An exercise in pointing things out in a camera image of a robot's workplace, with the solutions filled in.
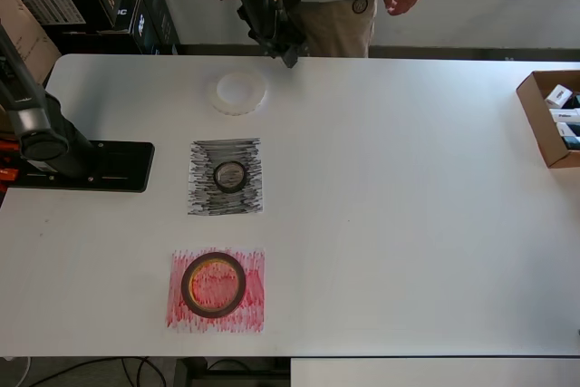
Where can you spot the person in grey shirt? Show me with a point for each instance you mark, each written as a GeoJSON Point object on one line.
{"type": "Point", "coordinates": [340, 20]}

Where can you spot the black box white print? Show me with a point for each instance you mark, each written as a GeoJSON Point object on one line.
{"type": "Point", "coordinates": [163, 20]}

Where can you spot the black box white letters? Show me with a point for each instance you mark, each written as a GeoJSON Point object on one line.
{"type": "Point", "coordinates": [131, 20]}

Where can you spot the white and teal box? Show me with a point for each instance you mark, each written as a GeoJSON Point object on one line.
{"type": "Point", "coordinates": [570, 131]}

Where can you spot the small white box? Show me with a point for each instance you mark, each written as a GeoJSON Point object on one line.
{"type": "Point", "coordinates": [558, 95]}

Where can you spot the orange clamp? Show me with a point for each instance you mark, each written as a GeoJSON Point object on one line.
{"type": "Point", "coordinates": [9, 146]}
{"type": "Point", "coordinates": [9, 175]}

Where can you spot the keyboard picture box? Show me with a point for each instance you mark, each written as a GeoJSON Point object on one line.
{"type": "Point", "coordinates": [50, 8]}

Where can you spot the black scribbled paper sheet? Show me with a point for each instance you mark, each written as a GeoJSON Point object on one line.
{"type": "Point", "coordinates": [199, 196]}

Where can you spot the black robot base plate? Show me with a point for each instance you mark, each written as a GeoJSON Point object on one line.
{"type": "Point", "coordinates": [127, 169]}

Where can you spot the red scribbled paper sheet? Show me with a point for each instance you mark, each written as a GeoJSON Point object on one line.
{"type": "Point", "coordinates": [254, 305]}

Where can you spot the red tape roll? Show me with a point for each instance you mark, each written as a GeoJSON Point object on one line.
{"type": "Point", "coordinates": [213, 310]}

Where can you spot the white tape roll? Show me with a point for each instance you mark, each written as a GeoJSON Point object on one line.
{"type": "Point", "coordinates": [213, 101]}

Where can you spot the white labelled box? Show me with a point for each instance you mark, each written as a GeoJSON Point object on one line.
{"type": "Point", "coordinates": [564, 115]}

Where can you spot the open brown cardboard box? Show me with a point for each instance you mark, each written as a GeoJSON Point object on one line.
{"type": "Point", "coordinates": [537, 133]}

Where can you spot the black tape roll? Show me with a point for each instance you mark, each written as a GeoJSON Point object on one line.
{"type": "Point", "coordinates": [230, 177]}

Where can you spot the large GX760A cardboard box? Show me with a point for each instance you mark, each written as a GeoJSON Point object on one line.
{"type": "Point", "coordinates": [31, 42]}

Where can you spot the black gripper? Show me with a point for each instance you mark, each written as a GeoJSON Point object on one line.
{"type": "Point", "coordinates": [272, 31]}

